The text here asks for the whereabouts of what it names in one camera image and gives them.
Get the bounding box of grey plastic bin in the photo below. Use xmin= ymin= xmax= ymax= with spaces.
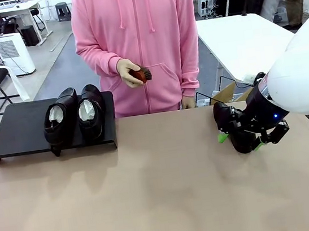
xmin=272 ymin=5 xmax=291 ymax=24

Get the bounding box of black shoe stand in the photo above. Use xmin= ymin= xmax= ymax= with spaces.
xmin=0 ymin=90 xmax=121 ymax=165

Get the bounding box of white table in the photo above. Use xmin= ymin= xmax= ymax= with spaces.
xmin=195 ymin=7 xmax=308 ymax=87

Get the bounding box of brown wooden shoe brush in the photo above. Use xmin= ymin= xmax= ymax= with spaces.
xmin=127 ymin=66 xmax=154 ymax=87

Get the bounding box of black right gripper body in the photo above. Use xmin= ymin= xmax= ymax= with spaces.
xmin=236 ymin=82 xmax=293 ymax=136

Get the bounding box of white air purifier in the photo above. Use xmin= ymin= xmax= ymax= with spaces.
xmin=0 ymin=30 xmax=37 ymax=79

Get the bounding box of person's left forearm pink sleeve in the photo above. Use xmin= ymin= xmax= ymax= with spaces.
xmin=175 ymin=42 xmax=206 ymax=98

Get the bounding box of person in pink hoodie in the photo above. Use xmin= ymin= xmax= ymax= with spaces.
xmin=68 ymin=0 xmax=208 ymax=123

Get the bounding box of person's right forearm pink sleeve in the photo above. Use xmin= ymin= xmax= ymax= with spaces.
xmin=74 ymin=36 xmax=124 ymax=81

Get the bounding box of grey stool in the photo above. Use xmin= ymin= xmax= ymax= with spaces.
xmin=55 ymin=1 xmax=70 ymax=23

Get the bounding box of white office desk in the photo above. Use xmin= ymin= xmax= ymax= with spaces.
xmin=0 ymin=0 xmax=53 ymax=53

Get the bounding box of white hanging cloth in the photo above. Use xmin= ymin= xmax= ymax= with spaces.
xmin=0 ymin=61 xmax=31 ymax=104

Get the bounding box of brown cardboard box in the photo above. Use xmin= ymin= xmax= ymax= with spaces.
xmin=209 ymin=79 xmax=255 ymax=106

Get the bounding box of person's left hand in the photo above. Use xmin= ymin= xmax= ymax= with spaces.
xmin=180 ymin=94 xmax=197 ymax=110

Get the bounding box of person's right hand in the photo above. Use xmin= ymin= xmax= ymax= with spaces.
xmin=115 ymin=56 xmax=145 ymax=91

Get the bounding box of white computer case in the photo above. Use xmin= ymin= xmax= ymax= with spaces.
xmin=196 ymin=0 xmax=218 ymax=19

